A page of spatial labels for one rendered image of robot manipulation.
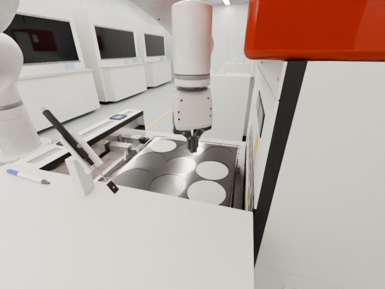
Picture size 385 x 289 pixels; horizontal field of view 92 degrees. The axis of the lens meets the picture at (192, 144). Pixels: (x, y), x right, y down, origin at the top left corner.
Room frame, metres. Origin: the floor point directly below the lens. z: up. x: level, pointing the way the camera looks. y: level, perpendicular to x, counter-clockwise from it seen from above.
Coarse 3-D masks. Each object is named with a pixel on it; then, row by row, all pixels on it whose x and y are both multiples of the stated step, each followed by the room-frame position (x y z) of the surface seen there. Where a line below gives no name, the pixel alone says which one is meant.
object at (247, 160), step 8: (248, 136) 0.63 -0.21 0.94; (248, 144) 0.57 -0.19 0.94; (248, 152) 0.52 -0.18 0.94; (248, 160) 0.47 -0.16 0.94; (248, 168) 0.43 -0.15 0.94; (248, 176) 0.39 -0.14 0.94; (248, 184) 0.36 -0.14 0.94; (248, 192) 0.33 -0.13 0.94; (248, 200) 0.30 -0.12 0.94; (248, 208) 0.28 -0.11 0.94
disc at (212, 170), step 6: (204, 162) 0.52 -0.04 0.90; (210, 162) 0.52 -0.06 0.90; (216, 162) 0.52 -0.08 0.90; (198, 168) 0.49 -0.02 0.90; (204, 168) 0.49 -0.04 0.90; (210, 168) 0.49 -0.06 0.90; (216, 168) 0.49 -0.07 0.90; (222, 168) 0.49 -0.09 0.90; (198, 174) 0.45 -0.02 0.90; (204, 174) 0.45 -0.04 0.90; (210, 174) 0.45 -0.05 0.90; (216, 174) 0.45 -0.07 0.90; (222, 174) 0.45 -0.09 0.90
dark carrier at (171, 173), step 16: (176, 144) 0.65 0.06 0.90; (208, 144) 0.65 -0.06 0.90; (144, 160) 0.54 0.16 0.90; (160, 160) 0.54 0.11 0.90; (176, 160) 0.54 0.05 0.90; (192, 160) 0.54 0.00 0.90; (208, 160) 0.53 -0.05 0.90; (224, 160) 0.53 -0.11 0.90; (128, 176) 0.45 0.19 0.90; (144, 176) 0.45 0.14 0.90; (160, 176) 0.45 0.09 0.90; (176, 176) 0.45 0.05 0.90; (192, 176) 0.45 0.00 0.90; (160, 192) 0.38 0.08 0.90; (176, 192) 0.38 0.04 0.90
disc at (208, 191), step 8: (192, 184) 0.41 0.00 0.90; (200, 184) 0.41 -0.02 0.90; (208, 184) 0.41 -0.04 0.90; (216, 184) 0.41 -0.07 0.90; (192, 192) 0.38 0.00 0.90; (200, 192) 0.38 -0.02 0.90; (208, 192) 0.38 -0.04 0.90; (216, 192) 0.38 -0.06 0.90; (224, 192) 0.38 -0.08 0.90; (200, 200) 0.35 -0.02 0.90; (208, 200) 0.35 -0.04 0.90; (216, 200) 0.35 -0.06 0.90
